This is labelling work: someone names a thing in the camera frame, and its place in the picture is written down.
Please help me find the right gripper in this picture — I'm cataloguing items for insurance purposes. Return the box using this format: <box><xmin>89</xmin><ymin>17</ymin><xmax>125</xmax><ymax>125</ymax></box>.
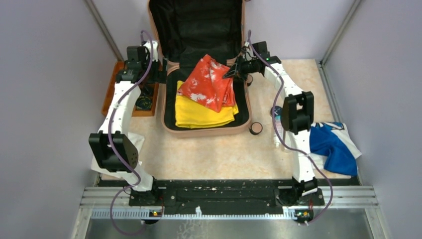
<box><xmin>222</xmin><ymin>56</ymin><xmax>257</xmax><ymax>84</ymax></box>

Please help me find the red white cloth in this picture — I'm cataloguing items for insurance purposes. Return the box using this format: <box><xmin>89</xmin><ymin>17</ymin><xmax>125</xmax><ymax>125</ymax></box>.
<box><xmin>178</xmin><ymin>54</ymin><xmax>236</xmax><ymax>113</ymax></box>

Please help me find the yellow cloth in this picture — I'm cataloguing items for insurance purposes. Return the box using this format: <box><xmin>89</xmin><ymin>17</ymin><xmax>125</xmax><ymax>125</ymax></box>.
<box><xmin>175</xmin><ymin>81</ymin><xmax>239</xmax><ymax>129</ymax></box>

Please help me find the pink suitcase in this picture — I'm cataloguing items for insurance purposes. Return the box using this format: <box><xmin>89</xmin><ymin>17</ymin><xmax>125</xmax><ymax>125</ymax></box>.
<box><xmin>148</xmin><ymin>0</ymin><xmax>252</xmax><ymax>138</ymax></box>

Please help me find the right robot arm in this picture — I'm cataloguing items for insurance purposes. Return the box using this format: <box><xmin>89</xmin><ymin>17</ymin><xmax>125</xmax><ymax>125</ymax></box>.
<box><xmin>224</xmin><ymin>42</ymin><xmax>318</xmax><ymax>206</ymax></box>

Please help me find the white cloth under left arm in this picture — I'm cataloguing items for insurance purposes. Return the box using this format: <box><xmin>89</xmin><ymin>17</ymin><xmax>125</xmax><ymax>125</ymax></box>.
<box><xmin>89</xmin><ymin>131</ymin><xmax>145</xmax><ymax>183</ymax></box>

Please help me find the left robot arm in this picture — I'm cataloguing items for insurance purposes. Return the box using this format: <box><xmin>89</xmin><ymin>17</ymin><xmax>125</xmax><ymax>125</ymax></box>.
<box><xmin>89</xmin><ymin>41</ymin><xmax>162</xmax><ymax>206</ymax></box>

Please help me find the wooden compartment tray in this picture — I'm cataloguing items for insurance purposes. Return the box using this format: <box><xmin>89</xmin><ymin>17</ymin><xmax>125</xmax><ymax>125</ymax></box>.
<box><xmin>101</xmin><ymin>61</ymin><xmax>160</xmax><ymax>117</ymax></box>

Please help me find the rolled yellow green tie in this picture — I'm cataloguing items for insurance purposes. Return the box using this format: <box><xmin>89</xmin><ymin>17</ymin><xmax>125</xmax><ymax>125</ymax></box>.
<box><xmin>135</xmin><ymin>96</ymin><xmax>153</xmax><ymax>111</ymax></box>

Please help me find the black round jar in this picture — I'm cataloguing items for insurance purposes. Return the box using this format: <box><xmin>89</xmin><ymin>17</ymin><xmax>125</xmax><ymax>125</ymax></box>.
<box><xmin>270</xmin><ymin>106</ymin><xmax>282</xmax><ymax>117</ymax></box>

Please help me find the blue white shirt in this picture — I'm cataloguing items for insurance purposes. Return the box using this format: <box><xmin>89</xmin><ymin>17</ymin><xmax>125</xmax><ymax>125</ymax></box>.
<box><xmin>310</xmin><ymin>121</ymin><xmax>362</xmax><ymax>177</ymax></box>

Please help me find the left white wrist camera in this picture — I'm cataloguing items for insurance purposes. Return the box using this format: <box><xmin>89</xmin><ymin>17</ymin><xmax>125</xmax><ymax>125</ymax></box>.
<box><xmin>144</xmin><ymin>40</ymin><xmax>159</xmax><ymax>61</ymax></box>

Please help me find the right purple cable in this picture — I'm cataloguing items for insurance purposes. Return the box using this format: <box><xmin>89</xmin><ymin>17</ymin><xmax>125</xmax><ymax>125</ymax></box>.
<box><xmin>246</xmin><ymin>30</ymin><xmax>334</xmax><ymax>226</ymax></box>

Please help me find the purple cable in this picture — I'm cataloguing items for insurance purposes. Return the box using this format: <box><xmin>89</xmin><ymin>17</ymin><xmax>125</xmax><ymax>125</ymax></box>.
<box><xmin>246</xmin><ymin>30</ymin><xmax>334</xmax><ymax>226</ymax></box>
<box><xmin>109</xmin><ymin>30</ymin><xmax>155</xmax><ymax>236</ymax></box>

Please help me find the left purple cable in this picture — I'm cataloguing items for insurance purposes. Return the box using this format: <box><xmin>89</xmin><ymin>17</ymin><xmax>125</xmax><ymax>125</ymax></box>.
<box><xmin>109</xmin><ymin>30</ymin><xmax>155</xmax><ymax>236</ymax></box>

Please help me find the aluminium rail frame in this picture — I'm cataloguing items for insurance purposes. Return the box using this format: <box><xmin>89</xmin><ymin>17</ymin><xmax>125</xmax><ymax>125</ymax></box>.
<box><xmin>72</xmin><ymin>180</ymin><xmax>390</xmax><ymax>239</ymax></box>

